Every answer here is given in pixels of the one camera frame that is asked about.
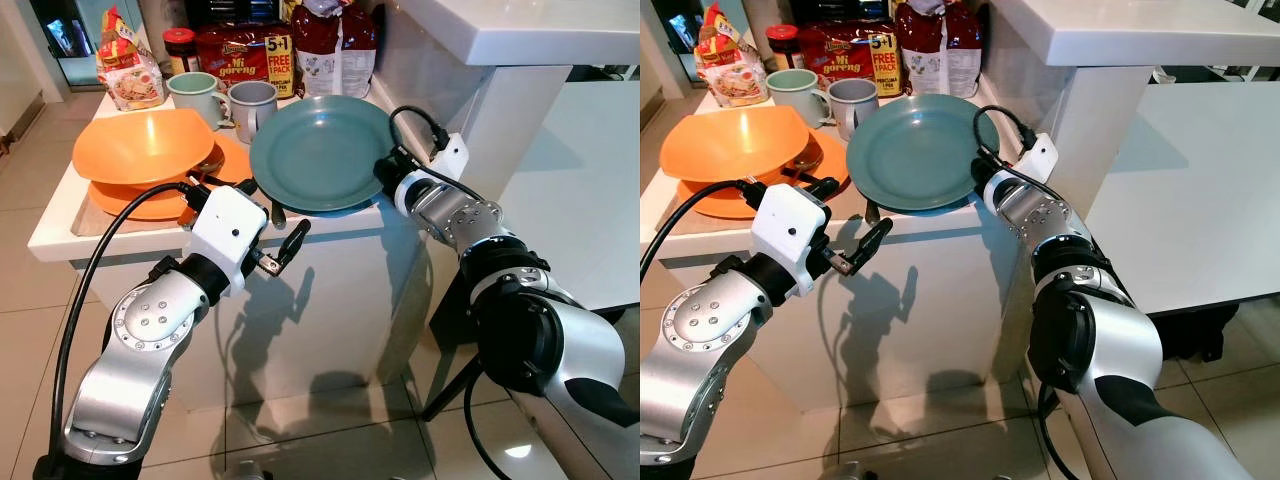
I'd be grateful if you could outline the glass door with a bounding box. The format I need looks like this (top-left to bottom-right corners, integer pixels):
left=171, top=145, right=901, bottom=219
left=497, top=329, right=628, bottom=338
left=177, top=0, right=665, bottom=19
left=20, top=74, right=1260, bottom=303
left=652, top=0, right=707, bottom=58
left=28, top=0, right=117, bottom=63

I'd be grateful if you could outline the teal round plate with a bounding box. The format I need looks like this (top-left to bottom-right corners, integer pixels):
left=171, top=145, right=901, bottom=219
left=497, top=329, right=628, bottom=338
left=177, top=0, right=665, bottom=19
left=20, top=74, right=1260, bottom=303
left=249, top=95, right=402, bottom=215
left=846, top=93, right=1002, bottom=214

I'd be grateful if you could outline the white dining table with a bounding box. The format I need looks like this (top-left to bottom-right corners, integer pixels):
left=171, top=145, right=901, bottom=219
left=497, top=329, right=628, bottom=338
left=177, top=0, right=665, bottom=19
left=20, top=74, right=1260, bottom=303
left=1084, top=80, right=1280, bottom=317
left=498, top=80, right=641, bottom=313

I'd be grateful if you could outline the grey mug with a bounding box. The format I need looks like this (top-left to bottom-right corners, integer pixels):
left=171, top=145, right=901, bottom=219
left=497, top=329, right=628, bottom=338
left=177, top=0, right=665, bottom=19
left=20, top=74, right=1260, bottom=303
left=227, top=80, right=282, bottom=144
left=826, top=77, right=882, bottom=142

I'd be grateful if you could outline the orange white snack bag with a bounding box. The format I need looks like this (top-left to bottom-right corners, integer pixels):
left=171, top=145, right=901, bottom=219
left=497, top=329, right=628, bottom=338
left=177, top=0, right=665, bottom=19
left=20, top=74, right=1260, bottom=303
left=96, top=7, right=167, bottom=112
left=694, top=4, right=767, bottom=110

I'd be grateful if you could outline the orange plate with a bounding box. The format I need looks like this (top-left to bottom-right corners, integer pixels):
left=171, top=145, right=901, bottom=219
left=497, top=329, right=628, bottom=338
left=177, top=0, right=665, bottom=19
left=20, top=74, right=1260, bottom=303
left=676, top=130, right=852, bottom=222
left=88, top=134, right=254, bottom=222

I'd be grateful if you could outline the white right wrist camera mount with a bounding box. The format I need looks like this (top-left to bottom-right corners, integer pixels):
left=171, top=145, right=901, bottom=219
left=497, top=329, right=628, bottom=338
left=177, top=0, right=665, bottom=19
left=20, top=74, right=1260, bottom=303
left=1014, top=132, right=1060, bottom=184
left=430, top=132, right=472, bottom=183

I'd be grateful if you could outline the black right arm lower cable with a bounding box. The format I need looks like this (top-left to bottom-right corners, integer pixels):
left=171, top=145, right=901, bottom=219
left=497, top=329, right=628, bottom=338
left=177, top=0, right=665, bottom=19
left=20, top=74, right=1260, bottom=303
left=463, top=368, right=513, bottom=480
left=1036, top=383, right=1069, bottom=480

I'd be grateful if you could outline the orange bowl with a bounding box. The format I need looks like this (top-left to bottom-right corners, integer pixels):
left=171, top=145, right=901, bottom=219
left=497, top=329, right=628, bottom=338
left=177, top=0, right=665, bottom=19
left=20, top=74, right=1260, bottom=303
left=72, top=108, right=217, bottom=190
left=660, top=105, right=814, bottom=185

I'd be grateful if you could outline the dark red food bag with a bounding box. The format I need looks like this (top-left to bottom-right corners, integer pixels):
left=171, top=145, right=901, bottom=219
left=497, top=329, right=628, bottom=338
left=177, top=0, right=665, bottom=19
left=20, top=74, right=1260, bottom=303
left=289, top=0, right=380, bottom=100
left=892, top=0, right=987, bottom=99

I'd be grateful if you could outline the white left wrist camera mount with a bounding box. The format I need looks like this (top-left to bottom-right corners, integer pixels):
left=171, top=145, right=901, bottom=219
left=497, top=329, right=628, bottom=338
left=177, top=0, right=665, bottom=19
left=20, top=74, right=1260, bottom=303
left=750, top=183, right=833, bottom=299
left=185, top=185, right=269, bottom=298

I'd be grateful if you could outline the pale green mug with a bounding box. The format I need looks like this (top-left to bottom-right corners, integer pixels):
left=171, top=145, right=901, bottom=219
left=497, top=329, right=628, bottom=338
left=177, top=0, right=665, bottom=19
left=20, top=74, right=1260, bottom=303
left=765, top=68, right=832, bottom=129
left=165, top=72, right=232, bottom=128

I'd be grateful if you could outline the black slanted stand leg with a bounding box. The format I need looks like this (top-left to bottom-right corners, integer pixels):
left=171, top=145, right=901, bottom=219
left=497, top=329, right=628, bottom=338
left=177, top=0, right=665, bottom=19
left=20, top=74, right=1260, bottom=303
left=420, top=355, right=484, bottom=422

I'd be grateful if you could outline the white high counter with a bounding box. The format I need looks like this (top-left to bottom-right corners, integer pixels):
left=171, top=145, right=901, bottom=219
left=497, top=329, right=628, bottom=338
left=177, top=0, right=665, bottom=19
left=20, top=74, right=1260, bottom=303
left=985, top=0, right=1280, bottom=216
left=385, top=0, right=641, bottom=216

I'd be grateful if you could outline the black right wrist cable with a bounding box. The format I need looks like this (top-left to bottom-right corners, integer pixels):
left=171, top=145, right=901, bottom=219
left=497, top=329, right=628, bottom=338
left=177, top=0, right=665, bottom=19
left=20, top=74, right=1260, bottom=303
left=974, top=104, right=1038, bottom=153
left=388, top=104, right=452, bottom=157

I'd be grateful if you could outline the white low side table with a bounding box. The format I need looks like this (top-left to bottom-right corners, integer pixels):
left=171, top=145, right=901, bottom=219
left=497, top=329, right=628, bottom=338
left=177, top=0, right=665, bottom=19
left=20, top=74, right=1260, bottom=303
left=27, top=75, right=433, bottom=413
left=640, top=72, right=1033, bottom=413

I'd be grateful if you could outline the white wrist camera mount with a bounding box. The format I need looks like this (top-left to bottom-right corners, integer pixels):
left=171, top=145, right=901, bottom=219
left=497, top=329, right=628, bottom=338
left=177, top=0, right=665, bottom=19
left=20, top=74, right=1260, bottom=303
left=1014, top=132, right=1060, bottom=184
left=430, top=132, right=472, bottom=183
left=750, top=183, right=833, bottom=299
left=185, top=185, right=269, bottom=298

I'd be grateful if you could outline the jar with red lid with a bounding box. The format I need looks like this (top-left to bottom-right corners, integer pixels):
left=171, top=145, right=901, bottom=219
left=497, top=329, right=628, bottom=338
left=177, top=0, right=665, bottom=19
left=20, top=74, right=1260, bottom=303
left=162, top=27, right=200, bottom=77
left=764, top=23, right=802, bottom=72

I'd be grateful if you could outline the brown spoon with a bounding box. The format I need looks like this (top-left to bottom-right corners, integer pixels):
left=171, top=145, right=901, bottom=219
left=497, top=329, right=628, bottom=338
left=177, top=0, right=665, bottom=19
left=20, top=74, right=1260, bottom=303
left=190, top=149, right=227, bottom=184
left=785, top=149, right=827, bottom=182

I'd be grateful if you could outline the red instant noodle pack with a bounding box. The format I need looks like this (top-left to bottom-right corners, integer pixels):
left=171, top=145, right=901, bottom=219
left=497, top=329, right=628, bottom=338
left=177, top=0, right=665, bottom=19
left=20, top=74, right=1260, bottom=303
left=194, top=21, right=297, bottom=100
left=796, top=19, right=902, bottom=97

